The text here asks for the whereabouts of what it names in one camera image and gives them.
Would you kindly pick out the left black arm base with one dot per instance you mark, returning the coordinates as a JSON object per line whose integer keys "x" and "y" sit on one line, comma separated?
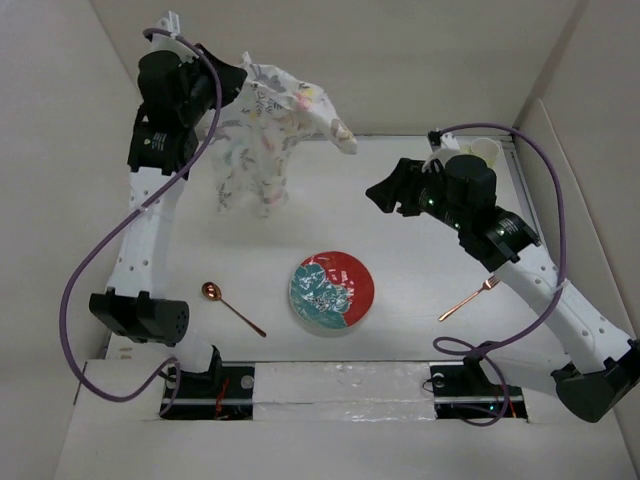
{"x": 223, "y": 393}

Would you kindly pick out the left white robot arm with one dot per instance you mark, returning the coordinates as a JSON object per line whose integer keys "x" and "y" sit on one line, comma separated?
{"x": 135, "y": 304}

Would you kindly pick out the copper fork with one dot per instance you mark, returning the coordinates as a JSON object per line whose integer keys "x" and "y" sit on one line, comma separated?
{"x": 487, "y": 285}

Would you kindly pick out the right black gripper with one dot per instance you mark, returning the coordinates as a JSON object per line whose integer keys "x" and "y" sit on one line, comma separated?
{"x": 408, "y": 172}

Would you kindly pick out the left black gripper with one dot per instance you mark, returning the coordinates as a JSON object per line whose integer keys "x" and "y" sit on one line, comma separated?
{"x": 231, "y": 78}

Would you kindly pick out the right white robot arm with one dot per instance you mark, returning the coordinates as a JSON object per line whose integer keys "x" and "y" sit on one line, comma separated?
{"x": 600, "y": 364}

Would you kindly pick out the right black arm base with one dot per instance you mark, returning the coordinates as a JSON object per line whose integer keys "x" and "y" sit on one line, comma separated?
{"x": 471, "y": 388}

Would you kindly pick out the pale yellow mug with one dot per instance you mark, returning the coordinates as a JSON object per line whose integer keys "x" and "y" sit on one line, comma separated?
{"x": 483, "y": 147}

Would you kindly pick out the red and teal plate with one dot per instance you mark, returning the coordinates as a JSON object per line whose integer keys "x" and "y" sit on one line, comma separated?
{"x": 331, "y": 293}

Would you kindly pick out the copper spoon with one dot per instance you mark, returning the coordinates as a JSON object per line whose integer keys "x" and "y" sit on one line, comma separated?
{"x": 212, "y": 292}

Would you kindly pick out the floral white cloth napkin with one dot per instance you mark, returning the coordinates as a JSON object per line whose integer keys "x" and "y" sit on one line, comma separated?
{"x": 257, "y": 133}

